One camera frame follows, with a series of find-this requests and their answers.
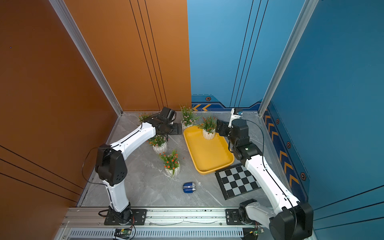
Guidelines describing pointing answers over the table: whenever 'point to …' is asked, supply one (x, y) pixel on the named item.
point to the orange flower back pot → (143, 116)
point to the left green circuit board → (123, 233)
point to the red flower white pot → (208, 124)
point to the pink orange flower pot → (159, 143)
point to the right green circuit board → (256, 232)
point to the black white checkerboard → (236, 180)
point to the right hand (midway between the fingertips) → (224, 121)
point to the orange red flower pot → (171, 164)
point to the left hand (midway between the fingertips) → (177, 127)
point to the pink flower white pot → (189, 117)
